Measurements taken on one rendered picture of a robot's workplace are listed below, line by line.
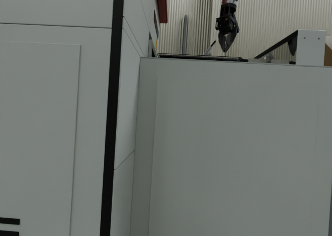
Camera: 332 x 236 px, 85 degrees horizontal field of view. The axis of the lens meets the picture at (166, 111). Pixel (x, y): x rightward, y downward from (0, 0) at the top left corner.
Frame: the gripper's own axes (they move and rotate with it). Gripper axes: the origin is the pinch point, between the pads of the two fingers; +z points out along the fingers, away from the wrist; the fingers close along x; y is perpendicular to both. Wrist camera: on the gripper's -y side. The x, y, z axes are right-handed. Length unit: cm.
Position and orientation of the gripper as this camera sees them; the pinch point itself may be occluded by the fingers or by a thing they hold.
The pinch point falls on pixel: (225, 50)
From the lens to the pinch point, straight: 101.6
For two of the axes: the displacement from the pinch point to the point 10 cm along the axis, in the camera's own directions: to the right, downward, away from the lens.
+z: -1.0, 9.9, 0.4
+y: -6.3, -0.3, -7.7
